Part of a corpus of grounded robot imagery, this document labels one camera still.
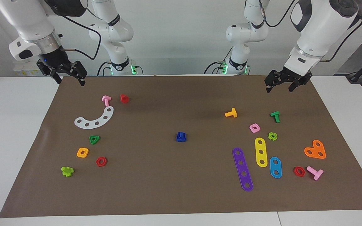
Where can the purple four-hole strip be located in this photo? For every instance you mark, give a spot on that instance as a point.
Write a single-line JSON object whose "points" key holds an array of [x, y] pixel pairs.
{"points": [[242, 168]]}

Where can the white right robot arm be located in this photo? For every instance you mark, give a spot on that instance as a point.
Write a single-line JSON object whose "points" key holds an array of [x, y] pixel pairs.
{"points": [[27, 22]]}

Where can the green plastic screw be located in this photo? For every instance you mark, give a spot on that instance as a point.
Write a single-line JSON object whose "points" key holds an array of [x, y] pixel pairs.
{"points": [[276, 116]]}

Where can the lime cross-head screw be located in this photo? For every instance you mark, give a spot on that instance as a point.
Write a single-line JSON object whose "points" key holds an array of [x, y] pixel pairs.
{"points": [[67, 172]]}

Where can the yellow three-hole strip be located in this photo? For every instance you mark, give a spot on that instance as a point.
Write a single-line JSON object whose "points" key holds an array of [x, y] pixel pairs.
{"points": [[260, 147]]}

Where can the white background box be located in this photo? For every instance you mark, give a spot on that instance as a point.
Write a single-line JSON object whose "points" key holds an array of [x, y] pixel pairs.
{"points": [[27, 69]]}

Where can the green triangle nut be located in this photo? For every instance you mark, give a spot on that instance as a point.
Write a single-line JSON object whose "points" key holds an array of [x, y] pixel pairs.
{"points": [[91, 142]]}

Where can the blue square nut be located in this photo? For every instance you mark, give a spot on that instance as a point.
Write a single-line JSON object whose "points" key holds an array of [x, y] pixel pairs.
{"points": [[178, 139]]}

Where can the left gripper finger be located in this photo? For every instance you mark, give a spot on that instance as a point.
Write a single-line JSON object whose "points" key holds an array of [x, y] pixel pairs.
{"points": [[268, 87], [293, 86]]}

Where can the orange plastic screw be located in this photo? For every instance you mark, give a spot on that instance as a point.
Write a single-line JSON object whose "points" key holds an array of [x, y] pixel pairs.
{"points": [[233, 113]]}

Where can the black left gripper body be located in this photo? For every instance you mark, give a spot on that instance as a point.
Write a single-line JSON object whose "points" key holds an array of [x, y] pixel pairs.
{"points": [[289, 77]]}

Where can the orange square nut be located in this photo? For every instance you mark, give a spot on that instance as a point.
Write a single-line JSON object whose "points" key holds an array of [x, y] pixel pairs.
{"points": [[79, 155]]}

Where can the blue two-hole strip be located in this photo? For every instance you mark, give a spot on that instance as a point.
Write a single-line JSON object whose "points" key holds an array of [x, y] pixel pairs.
{"points": [[275, 167]]}

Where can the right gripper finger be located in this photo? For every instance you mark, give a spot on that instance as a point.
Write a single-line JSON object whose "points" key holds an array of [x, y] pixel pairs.
{"points": [[57, 78], [81, 81]]}

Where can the pink plastic screw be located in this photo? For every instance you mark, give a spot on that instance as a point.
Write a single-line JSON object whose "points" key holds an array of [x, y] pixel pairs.
{"points": [[316, 173], [106, 99]]}

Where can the orange heart-shaped plate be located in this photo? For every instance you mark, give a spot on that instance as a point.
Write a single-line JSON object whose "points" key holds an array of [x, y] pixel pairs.
{"points": [[315, 150]]}

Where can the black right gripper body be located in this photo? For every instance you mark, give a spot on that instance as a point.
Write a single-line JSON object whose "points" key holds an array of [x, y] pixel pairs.
{"points": [[58, 61]]}

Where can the lime cross nut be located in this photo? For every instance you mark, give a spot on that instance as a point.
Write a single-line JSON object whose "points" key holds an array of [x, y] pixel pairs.
{"points": [[275, 137]]}

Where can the red plastic screw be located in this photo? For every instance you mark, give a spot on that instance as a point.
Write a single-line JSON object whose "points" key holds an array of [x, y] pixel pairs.
{"points": [[124, 99]]}

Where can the white curved perforated plate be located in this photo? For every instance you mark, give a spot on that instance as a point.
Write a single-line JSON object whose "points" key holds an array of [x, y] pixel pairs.
{"points": [[92, 124]]}

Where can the red hexagon nut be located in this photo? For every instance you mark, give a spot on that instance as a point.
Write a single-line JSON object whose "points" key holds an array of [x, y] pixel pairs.
{"points": [[295, 172], [97, 162]]}

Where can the brown table mat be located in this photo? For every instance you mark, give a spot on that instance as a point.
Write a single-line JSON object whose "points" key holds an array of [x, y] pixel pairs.
{"points": [[181, 182]]}

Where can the pink square nut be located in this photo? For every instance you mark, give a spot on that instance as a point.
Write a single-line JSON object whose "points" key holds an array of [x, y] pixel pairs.
{"points": [[252, 130]]}

